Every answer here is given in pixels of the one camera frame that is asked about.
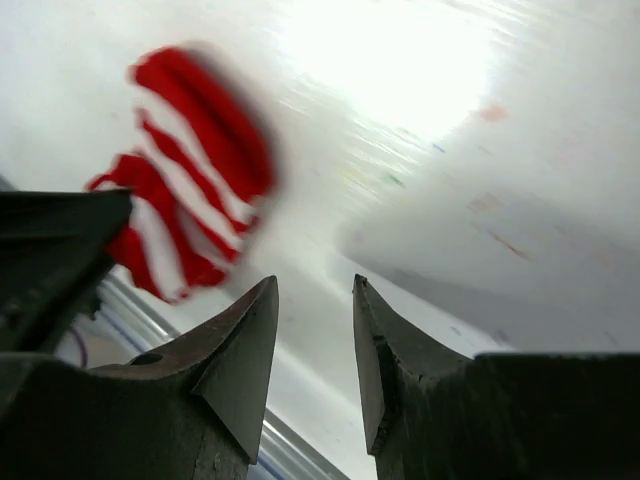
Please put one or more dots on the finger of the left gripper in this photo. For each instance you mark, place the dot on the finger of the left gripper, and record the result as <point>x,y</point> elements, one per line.
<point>53,258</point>

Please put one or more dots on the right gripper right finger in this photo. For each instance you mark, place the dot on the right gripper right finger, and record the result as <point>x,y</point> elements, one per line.
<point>432,413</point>

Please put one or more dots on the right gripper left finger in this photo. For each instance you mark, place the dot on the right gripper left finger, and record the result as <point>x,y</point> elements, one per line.
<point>28,397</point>

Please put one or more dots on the red white striped santa sock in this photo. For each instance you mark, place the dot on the red white striped santa sock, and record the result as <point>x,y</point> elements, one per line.
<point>197,177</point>

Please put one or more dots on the aluminium frame rail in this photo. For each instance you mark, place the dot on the aluminium frame rail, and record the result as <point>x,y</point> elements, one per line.
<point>193,408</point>

